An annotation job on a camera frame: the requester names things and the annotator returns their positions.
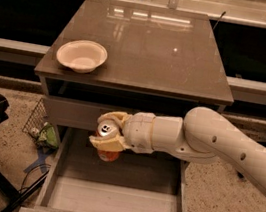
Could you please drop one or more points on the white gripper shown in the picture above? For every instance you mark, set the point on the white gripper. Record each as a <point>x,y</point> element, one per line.
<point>138,129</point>

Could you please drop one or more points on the red coke can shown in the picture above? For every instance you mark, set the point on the red coke can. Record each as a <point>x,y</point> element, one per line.
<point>107,129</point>

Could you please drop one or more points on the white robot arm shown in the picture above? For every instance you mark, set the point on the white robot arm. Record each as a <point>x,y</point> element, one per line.
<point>200,136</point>

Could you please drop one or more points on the closed top drawer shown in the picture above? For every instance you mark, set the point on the closed top drawer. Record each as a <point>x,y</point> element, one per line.
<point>71,112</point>

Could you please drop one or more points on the open middle drawer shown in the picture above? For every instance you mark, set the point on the open middle drawer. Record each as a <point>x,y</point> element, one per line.
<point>79,181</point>

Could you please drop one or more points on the grey drawer cabinet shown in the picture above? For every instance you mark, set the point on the grey drawer cabinet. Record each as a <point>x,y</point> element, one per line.
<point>159,61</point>

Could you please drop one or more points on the green chip bag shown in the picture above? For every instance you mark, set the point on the green chip bag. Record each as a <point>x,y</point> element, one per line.
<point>45,136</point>

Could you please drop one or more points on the blue tape cross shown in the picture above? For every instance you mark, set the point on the blue tape cross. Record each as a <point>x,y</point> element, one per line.
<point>40,163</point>

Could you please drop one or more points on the white paper bowl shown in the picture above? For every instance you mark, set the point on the white paper bowl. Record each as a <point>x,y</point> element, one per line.
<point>81,56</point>

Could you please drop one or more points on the wire mesh basket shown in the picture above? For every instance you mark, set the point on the wire mesh basket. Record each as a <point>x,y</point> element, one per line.
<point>37,118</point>

